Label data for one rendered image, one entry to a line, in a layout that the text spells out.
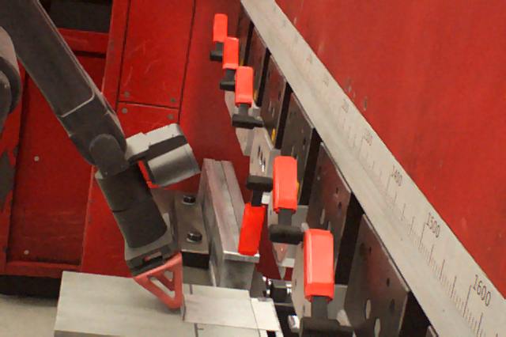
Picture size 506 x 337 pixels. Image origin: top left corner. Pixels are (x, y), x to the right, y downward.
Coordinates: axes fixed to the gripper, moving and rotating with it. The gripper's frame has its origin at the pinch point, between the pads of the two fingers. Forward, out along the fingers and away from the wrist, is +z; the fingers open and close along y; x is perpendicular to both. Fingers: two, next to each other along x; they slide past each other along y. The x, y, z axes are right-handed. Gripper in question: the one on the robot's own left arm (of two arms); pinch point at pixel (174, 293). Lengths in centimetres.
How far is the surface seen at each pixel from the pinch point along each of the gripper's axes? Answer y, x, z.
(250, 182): -17.3, -15.6, -17.3
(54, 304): 204, 68, 82
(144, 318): -4.7, 4.2, -0.5
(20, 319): 190, 77, 77
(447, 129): -66, -30, -34
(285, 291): 39.4, -12.4, 26.3
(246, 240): -17.5, -12.7, -11.0
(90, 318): -6.2, 10.2, -4.1
